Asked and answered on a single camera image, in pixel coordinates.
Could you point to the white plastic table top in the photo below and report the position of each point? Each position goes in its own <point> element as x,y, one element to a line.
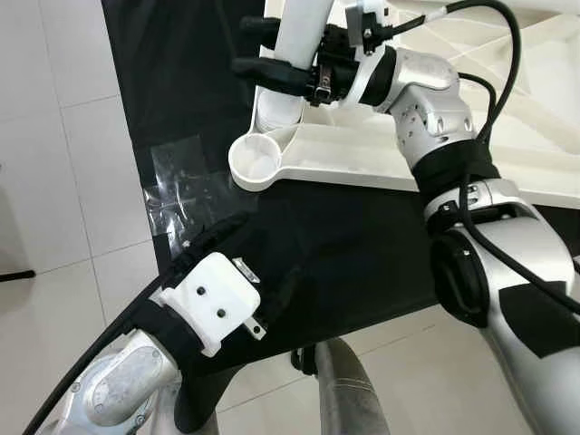
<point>362,154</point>

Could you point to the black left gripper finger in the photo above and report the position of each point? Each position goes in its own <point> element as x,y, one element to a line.
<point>222,236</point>

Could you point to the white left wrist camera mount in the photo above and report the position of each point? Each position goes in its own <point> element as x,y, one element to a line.
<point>213,299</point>

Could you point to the black cloth table cover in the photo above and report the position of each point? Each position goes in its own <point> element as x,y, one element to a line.
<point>344,263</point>

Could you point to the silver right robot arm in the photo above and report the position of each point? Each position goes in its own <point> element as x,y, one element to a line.
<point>526,299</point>

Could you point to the clear adhesive tape patch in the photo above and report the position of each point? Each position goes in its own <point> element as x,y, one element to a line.
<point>181,181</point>

